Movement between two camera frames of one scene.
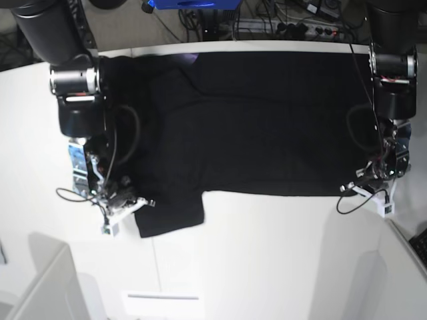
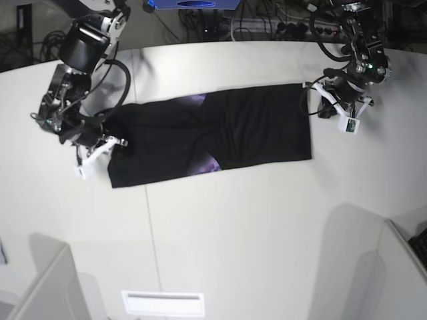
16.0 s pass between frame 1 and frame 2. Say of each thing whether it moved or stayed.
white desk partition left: stayed
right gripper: moved
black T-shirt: moved
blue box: stayed
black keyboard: stayed
